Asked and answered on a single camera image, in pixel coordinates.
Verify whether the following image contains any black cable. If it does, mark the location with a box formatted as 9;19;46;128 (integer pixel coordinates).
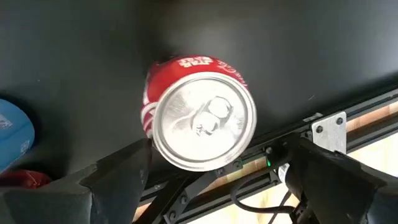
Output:
229;174;299;224

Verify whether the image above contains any red cola can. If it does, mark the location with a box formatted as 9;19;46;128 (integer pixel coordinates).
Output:
140;55;258;172
0;169;52;190

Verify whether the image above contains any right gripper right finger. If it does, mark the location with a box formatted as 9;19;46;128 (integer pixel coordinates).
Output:
285;138;398;224

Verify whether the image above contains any blue soda can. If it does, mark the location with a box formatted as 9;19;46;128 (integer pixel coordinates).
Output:
0;98;36;174

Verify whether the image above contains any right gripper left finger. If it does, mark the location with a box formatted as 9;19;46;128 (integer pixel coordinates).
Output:
0;139;153;224

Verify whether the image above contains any silver metal bracket plate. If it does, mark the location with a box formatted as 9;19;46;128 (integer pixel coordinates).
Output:
310;111;348;155

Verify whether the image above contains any black gantry strut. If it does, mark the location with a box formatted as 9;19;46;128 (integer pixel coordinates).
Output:
133;170;218;224

